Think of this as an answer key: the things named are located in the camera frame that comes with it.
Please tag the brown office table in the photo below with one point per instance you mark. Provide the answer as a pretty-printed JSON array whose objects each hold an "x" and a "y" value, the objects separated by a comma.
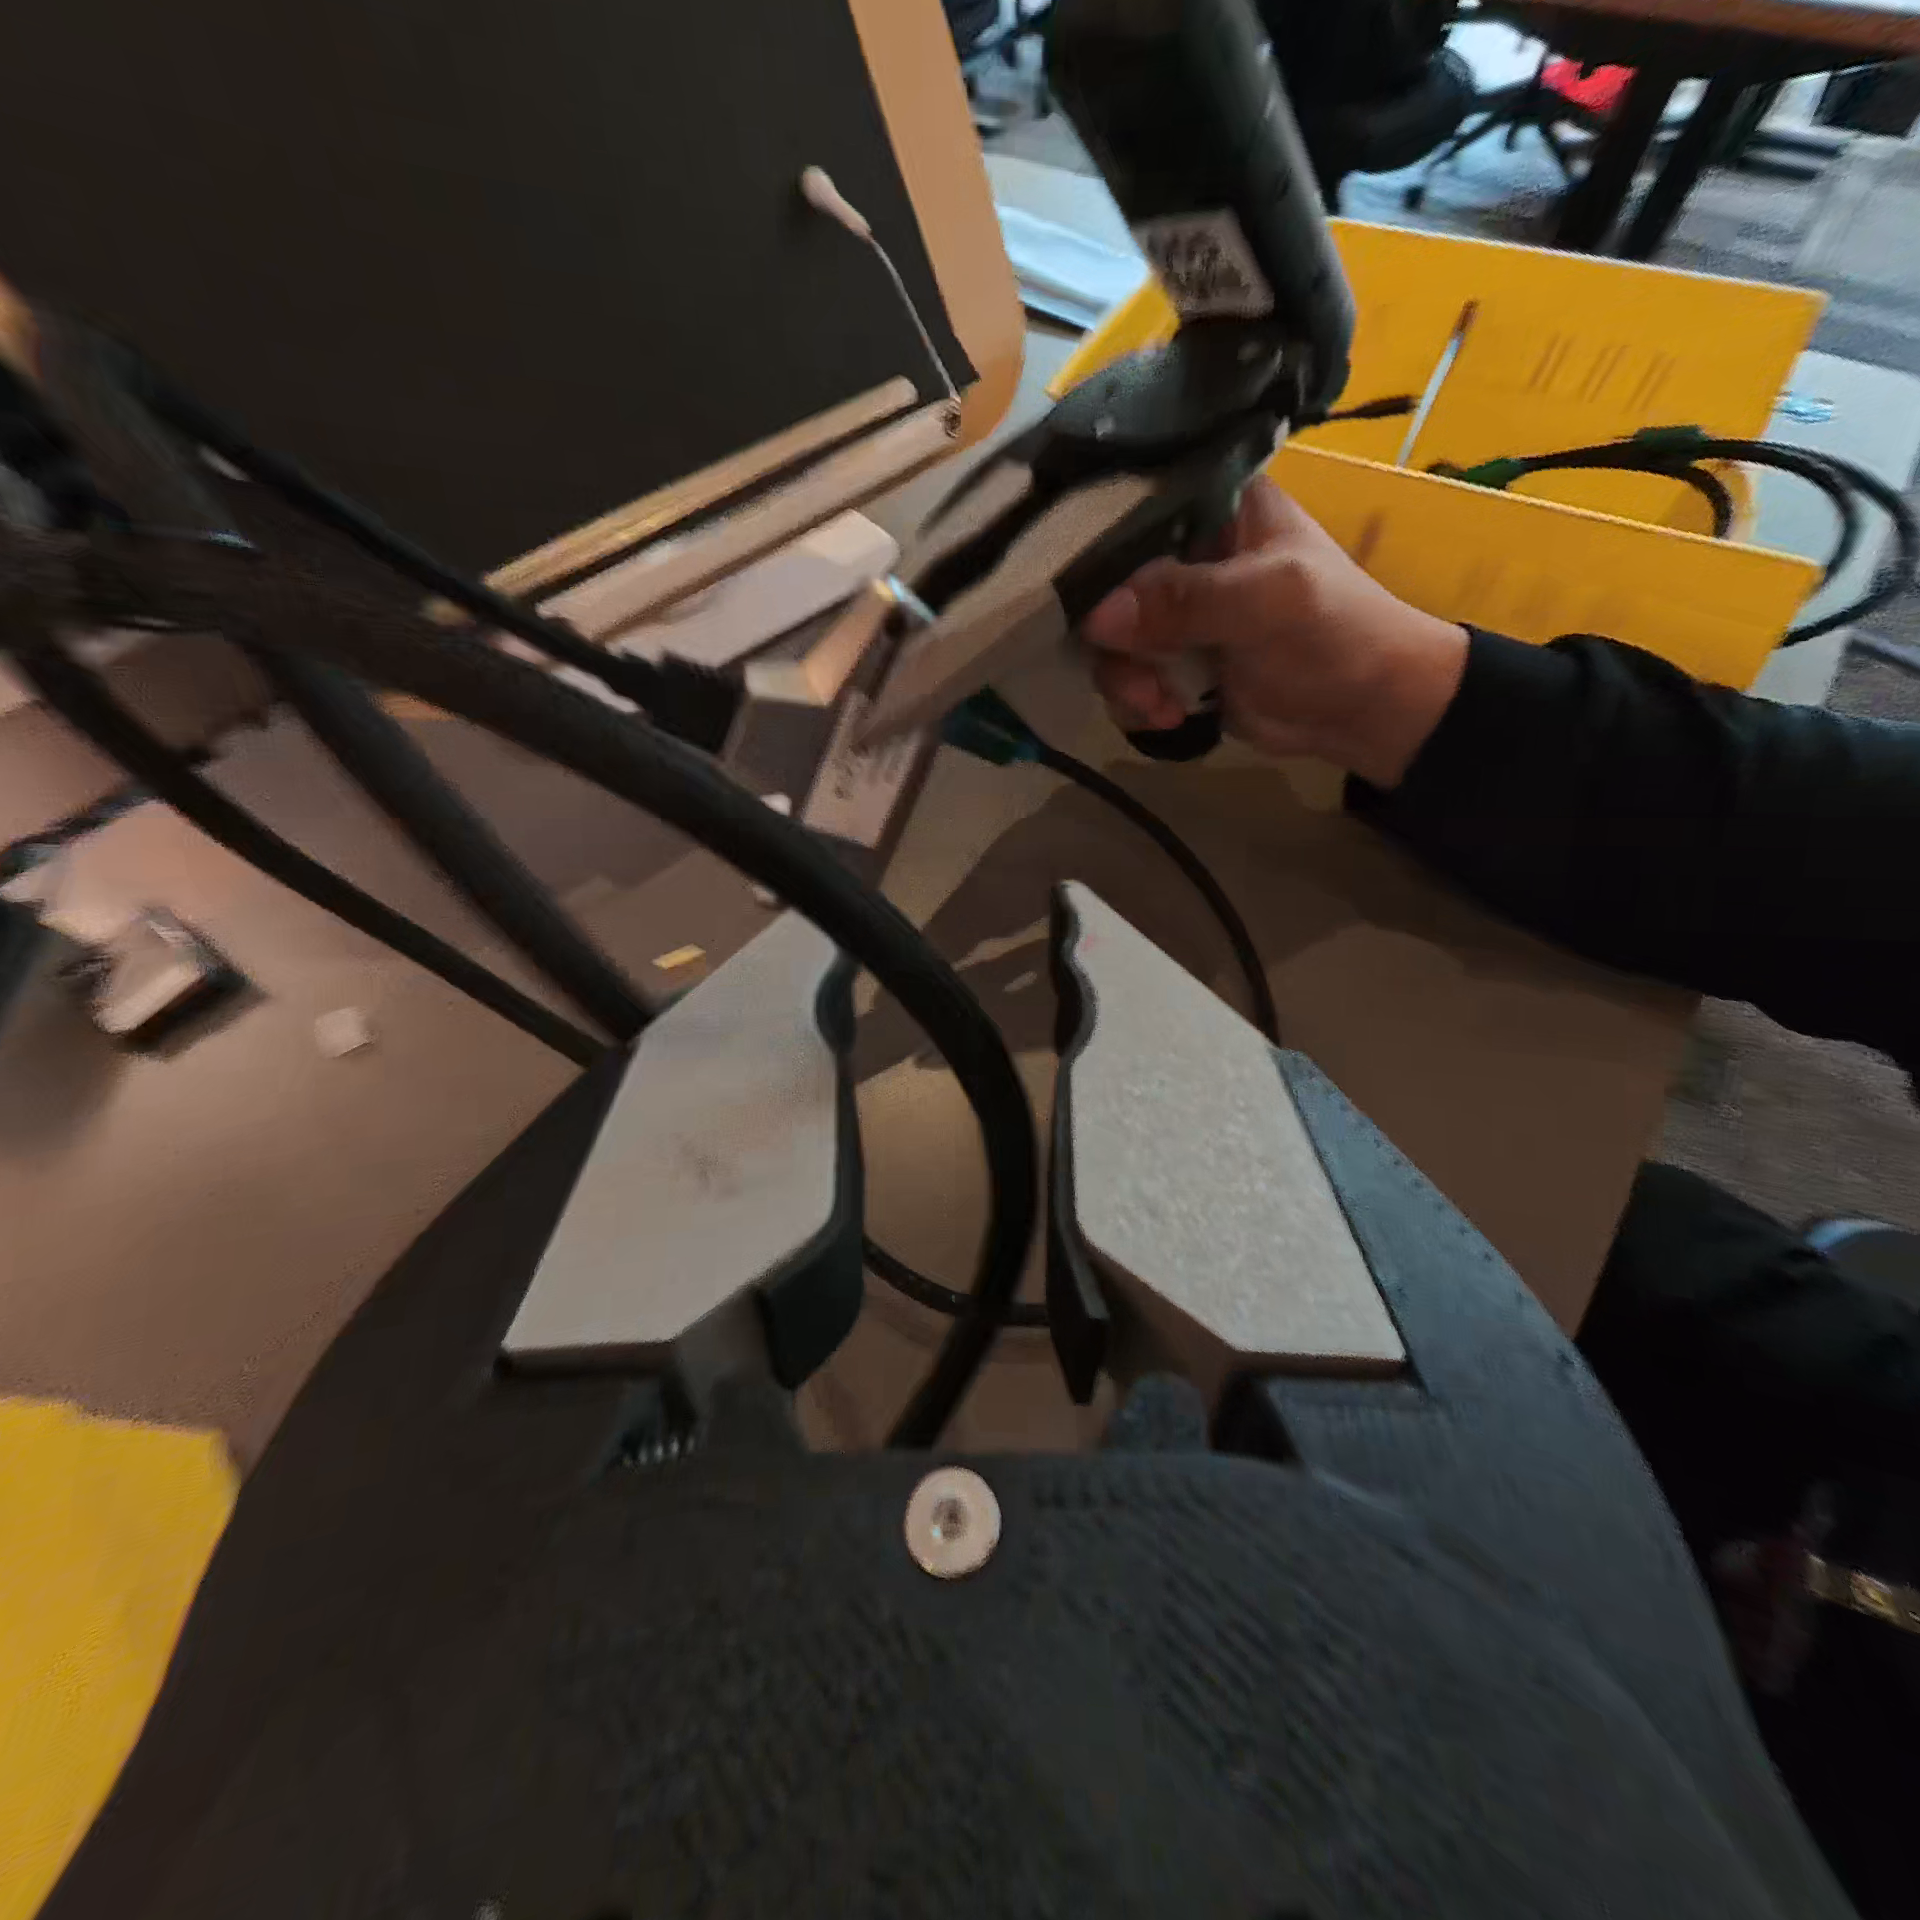
[{"x": 1725, "y": 30}]

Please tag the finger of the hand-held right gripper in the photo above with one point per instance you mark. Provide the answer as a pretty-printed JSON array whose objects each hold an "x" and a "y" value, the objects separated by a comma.
[
  {"x": 983, "y": 518},
  {"x": 1005, "y": 600}
]

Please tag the person's right hand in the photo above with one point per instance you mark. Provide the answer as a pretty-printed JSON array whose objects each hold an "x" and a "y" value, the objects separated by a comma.
[{"x": 1306, "y": 645}]

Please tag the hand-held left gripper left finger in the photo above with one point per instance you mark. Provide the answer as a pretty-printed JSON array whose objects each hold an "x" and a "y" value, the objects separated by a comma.
[{"x": 704, "y": 1184}]

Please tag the small white tab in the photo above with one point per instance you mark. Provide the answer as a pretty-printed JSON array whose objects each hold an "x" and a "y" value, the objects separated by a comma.
[{"x": 343, "y": 1032}]

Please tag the black board on white stand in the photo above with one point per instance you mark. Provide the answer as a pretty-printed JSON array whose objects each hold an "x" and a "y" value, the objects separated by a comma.
[{"x": 525, "y": 224}]

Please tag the person's dark clothed body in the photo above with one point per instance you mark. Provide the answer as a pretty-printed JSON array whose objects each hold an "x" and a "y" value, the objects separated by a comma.
[{"x": 1725, "y": 1424}]

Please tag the black battery pack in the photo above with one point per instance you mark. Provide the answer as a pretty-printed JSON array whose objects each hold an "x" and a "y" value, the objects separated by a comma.
[{"x": 149, "y": 975}]

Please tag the black office chair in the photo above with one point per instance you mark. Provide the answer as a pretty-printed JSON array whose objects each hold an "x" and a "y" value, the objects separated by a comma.
[{"x": 1382, "y": 90}]

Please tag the silver metal hub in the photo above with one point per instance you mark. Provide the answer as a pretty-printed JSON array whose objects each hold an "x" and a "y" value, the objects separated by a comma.
[{"x": 820, "y": 600}]

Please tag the white paper sheet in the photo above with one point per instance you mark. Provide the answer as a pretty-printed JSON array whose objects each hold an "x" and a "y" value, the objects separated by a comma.
[{"x": 1067, "y": 264}]

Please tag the person's right forearm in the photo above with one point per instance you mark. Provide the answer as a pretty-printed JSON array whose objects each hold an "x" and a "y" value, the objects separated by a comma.
[{"x": 1651, "y": 839}]

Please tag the yellow plastic bin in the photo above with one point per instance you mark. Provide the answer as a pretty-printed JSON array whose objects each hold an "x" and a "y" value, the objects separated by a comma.
[
  {"x": 1500, "y": 557},
  {"x": 90, "y": 1651}
]

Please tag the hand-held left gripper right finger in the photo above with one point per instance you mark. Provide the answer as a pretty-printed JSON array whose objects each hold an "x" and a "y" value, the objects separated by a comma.
[{"x": 1200, "y": 1184}]

